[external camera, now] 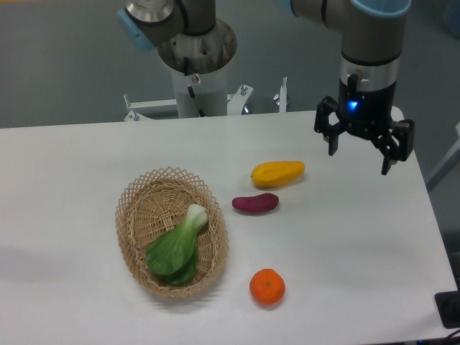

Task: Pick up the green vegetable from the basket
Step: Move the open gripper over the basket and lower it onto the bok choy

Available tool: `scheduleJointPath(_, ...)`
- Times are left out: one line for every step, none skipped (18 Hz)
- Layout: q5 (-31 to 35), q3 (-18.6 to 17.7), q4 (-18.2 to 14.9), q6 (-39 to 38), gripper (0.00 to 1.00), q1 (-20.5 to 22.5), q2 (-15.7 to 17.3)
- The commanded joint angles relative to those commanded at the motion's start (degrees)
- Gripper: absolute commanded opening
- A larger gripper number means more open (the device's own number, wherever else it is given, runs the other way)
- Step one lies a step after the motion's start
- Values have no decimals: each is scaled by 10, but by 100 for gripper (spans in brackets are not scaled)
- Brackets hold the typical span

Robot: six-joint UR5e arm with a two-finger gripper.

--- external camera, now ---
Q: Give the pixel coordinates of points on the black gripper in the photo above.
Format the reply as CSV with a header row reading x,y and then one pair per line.
x,y
367,115

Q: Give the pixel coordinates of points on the green bok choy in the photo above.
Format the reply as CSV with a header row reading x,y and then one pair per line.
x,y
173,256

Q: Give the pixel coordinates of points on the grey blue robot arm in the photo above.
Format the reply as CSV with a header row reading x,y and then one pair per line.
x,y
371,32

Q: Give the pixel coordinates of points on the woven wicker basket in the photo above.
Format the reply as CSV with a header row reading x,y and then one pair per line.
x,y
155,203

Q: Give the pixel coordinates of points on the white table leg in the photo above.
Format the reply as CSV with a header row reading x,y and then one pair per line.
x,y
444,166

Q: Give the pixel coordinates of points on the yellow mango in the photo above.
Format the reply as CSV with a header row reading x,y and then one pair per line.
x,y
277,173

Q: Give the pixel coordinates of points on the purple sweet potato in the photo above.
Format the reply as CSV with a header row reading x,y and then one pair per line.
x,y
257,204

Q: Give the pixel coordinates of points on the orange tangerine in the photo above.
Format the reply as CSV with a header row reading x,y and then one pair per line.
x,y
267,287

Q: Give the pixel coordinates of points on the black device at edge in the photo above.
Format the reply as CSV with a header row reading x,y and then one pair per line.
x,y
448,308

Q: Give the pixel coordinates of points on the white metal base frame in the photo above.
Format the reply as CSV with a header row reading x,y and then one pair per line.
x,y
236,104

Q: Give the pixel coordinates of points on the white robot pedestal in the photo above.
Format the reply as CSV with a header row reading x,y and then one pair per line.
x,y
198,67

